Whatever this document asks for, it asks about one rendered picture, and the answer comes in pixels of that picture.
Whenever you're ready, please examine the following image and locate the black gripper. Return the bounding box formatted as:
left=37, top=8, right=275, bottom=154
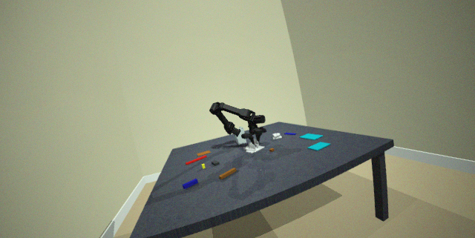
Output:
left=241, top=124, right=266, bottom=145

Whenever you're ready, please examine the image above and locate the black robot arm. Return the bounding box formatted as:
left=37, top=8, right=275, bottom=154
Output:
left=209, top=102, right=266, bottom=137

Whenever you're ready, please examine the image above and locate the blue rectangular bar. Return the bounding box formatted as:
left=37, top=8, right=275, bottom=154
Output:
left=183, top=179, right=198, bottom=189

